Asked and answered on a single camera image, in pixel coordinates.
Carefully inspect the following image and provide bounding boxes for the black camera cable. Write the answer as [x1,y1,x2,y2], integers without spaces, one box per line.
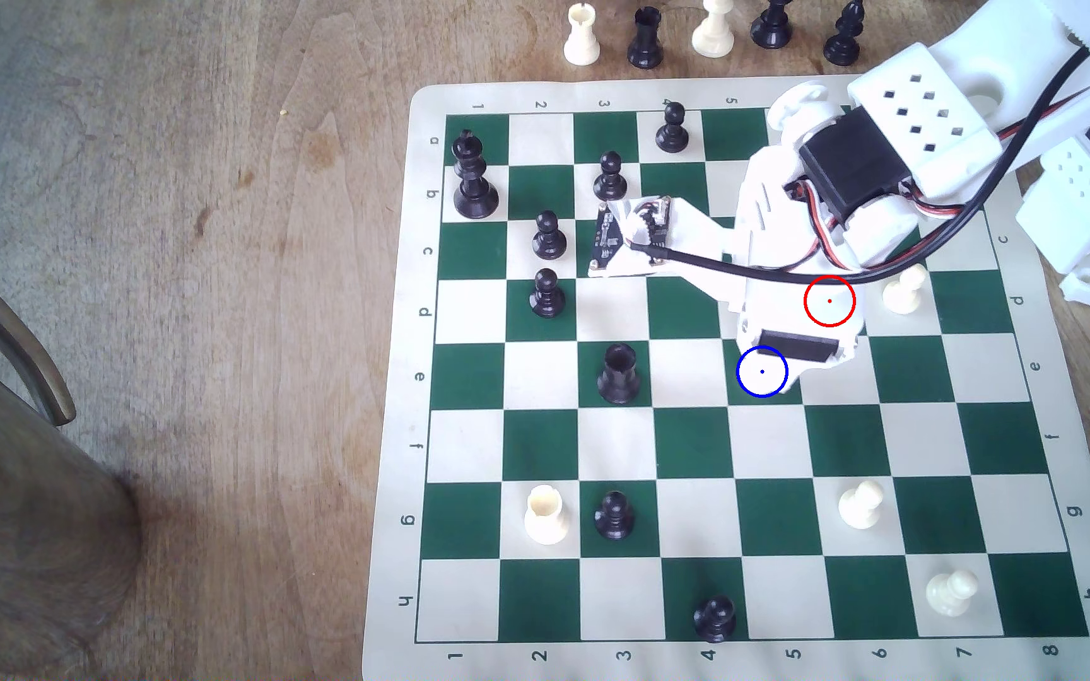
[628,47,1090,287]

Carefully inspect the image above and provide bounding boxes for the black chess queen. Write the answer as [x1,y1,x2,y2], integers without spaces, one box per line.
[750,0,794,51]

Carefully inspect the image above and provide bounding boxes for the red black servo wires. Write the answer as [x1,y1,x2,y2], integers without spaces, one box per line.
[786,175,929,276]

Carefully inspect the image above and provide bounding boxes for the black chess king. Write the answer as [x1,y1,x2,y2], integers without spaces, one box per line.
[451,129,500,221]

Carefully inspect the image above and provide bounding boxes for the black chess pawn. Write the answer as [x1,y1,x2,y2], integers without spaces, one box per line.
[594,491,636,542]
[693,595,737,643]
[532,210,569,261]
[529,269,566,319]
[593,150,630,202]
[655,101,691,154]

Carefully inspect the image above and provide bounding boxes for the white chess pawn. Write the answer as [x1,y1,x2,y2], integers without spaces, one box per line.
[691,0,736,60]
[926,570,980,619]
[837,479,886,531]
[882,265,930,316]

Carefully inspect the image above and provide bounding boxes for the green and white chess mat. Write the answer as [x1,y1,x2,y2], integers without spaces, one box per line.
[360,73,1090,681]

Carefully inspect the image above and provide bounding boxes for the white chess rook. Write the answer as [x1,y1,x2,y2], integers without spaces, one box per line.
[524,484,571,547]
[564,2,602,67]

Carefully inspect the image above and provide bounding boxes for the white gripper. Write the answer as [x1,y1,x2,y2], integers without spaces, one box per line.
[734,83,863,399]

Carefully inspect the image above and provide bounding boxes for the black chess rook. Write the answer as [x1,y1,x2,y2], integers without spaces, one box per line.
[598,342,642,406]
[627,6,665,70]

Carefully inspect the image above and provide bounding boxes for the camera circuit board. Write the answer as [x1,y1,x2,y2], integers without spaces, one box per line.
[590,197,674,277]

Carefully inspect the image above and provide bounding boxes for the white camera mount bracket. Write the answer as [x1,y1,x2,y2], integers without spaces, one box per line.
[625,199,747,315]

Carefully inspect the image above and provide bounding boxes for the dark wooden chair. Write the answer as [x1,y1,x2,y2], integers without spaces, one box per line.
[0,231,144,678]

